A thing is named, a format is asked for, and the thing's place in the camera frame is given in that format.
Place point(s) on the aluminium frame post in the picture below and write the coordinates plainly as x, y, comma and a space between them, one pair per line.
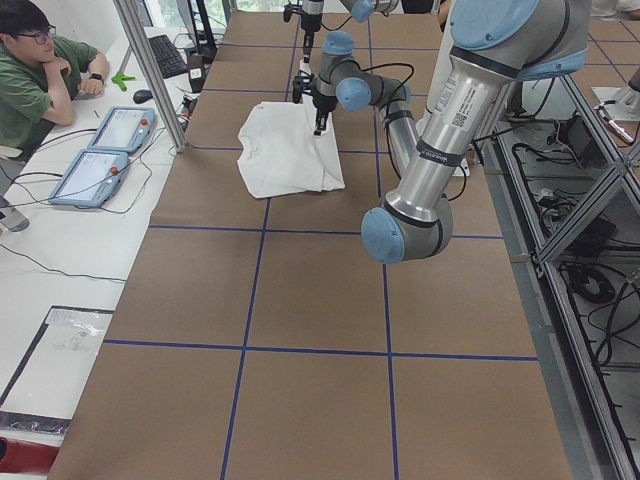
127, 11

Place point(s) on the black keyboard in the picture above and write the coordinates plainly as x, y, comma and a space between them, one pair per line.
167, 56

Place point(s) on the near blue teach pendant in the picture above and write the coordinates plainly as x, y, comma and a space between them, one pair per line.
91, 179

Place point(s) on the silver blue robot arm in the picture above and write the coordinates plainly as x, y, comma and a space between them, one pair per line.
495, 43
361, 10

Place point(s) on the far blue teach pendant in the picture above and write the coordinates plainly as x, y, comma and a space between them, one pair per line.
124, 129

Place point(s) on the person in green shirt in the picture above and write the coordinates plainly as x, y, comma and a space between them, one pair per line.
41, 74

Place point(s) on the plastic sleeve with paper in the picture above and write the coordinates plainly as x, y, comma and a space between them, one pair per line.
50, 377

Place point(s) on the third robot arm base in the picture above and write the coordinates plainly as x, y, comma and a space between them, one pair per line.
619, 104

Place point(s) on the blue teach pendant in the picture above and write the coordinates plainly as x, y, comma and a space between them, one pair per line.
91, 179
124, 129

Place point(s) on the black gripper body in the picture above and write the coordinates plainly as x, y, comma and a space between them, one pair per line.
323, 102
310, 23

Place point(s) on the red fire extinguisher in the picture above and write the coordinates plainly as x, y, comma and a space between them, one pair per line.
25, 457

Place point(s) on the green plastic tool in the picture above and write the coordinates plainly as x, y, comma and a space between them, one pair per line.
121, 80

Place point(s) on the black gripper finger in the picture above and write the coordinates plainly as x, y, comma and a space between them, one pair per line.
320, 124
308, 43

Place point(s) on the black computer mouse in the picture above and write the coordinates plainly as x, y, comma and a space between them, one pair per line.
142, 96

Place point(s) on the white printed t-shirt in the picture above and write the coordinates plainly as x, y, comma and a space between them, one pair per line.
282, 154

